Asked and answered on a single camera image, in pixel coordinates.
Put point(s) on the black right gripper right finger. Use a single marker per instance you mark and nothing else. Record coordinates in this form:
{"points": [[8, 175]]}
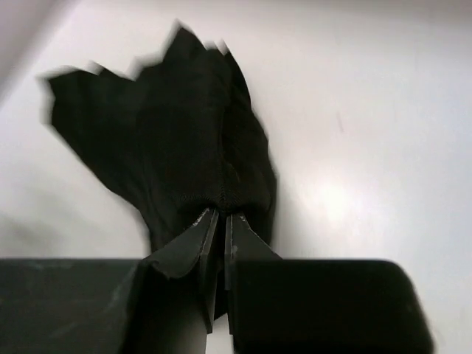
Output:
{"points": [[279, 305]]}

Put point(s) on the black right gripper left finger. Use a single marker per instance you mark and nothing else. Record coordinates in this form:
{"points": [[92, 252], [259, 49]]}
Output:
{"points": [[163, 303]]}

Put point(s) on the black pleated skirt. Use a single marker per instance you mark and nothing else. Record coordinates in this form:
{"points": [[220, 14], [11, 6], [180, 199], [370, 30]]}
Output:
{"points": [[179, 138]]}

